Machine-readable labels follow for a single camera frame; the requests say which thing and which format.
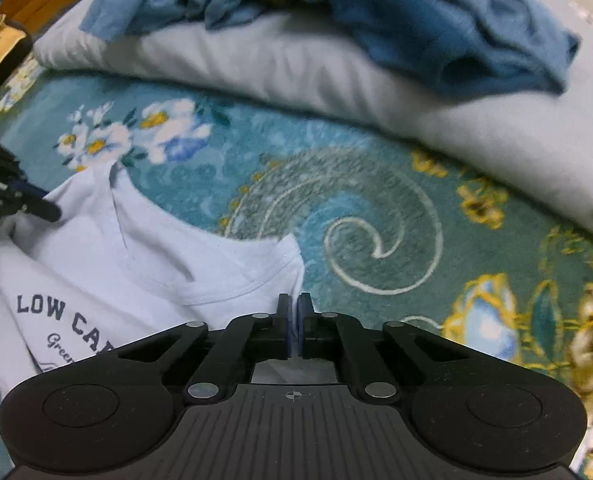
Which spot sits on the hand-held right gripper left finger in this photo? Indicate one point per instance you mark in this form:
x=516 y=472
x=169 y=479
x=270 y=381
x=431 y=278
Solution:
x=285 y=310

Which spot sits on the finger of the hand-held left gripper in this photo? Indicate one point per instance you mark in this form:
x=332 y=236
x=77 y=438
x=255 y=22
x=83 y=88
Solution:
x=44 y=210
x=29 y=188

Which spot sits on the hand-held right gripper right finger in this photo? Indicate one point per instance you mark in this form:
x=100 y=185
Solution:
x=305 y=310

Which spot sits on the white printed t-shirt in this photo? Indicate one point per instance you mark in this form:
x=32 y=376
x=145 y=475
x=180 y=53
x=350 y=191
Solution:
x=151 y=260

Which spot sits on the dark yellowish object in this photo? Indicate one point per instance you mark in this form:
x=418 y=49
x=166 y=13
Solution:
x=1 y=55

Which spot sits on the teal floral blanket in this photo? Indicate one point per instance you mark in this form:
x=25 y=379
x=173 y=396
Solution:
x=351 y=170

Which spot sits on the dusty blue garment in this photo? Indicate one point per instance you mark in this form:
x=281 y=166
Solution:
x=141 y=0

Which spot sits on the dark blue garment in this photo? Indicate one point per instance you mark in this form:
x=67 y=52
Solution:
x=426 y=25

